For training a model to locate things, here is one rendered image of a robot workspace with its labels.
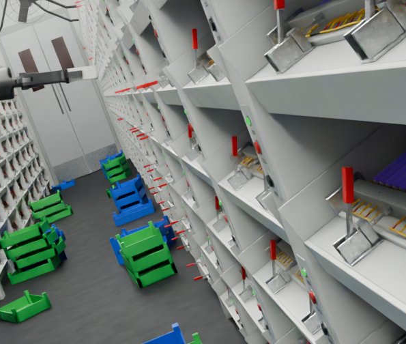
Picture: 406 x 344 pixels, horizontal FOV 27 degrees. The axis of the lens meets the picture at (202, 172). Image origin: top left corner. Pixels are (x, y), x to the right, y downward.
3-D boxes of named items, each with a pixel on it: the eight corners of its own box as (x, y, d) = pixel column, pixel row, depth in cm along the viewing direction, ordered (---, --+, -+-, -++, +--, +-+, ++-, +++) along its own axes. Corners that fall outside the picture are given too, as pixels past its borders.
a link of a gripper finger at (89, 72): (66, 69, 199) (66, 68, 198) (96, 65, 199) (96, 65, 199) (68, 82, 199) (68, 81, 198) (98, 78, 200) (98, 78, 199)
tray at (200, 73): (252, 111, 108) (185, 24, 106) (195, 106, 168) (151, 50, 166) (377, 13, 109) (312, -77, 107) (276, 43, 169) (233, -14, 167)
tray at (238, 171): (306, 256, 111) (241, 173, 108) (230, 201, 170) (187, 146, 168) (426, 159, 111) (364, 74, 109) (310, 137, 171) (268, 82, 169)
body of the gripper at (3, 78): (-1, 101, 202) (38, 95, 204) (-5, 101, 194) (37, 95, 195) (-6, 69, 202) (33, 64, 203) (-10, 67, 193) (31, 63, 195)
